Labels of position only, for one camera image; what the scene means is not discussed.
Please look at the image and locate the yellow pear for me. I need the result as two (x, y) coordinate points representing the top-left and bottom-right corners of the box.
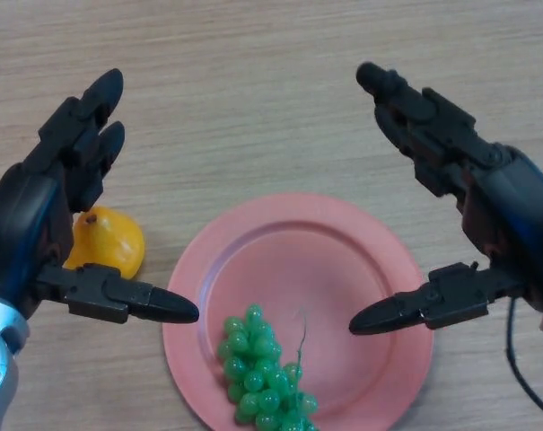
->
(63, 206), (145, 279)

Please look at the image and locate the green grape bunch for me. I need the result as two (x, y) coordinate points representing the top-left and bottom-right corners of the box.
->
(216, 303), (320, 431)

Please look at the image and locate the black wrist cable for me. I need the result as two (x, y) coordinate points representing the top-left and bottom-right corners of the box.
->
(505, 295), (543, 427)

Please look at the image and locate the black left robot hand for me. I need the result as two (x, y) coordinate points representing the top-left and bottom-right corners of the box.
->
(0, 67), (200, 325)

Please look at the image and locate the pink round plate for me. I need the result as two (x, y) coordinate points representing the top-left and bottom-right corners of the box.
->
(162, 192), (435, 431)

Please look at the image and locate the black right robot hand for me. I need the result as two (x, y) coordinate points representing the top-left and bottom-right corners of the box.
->
(348, 61), (543, 337)

